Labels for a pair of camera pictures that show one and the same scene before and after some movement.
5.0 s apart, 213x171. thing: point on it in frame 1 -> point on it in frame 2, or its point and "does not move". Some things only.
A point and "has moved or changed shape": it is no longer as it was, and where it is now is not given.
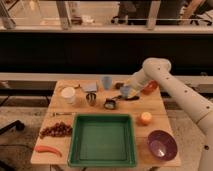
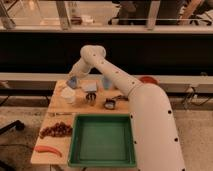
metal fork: x=63 y=113 does not move
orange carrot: x=43 y=148 does not move
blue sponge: x=125 y=90 has moved or changed shape
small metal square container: x=109 y=104 does not move
